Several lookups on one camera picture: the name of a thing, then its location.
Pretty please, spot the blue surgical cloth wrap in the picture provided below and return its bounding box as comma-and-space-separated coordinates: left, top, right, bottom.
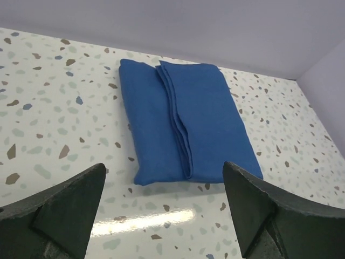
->
119, 59, 263, 186

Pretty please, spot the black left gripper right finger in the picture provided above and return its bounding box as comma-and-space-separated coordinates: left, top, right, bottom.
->
223, 162, 344, 258

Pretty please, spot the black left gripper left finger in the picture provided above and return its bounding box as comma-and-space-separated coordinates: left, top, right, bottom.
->
1, 163, 106, 258

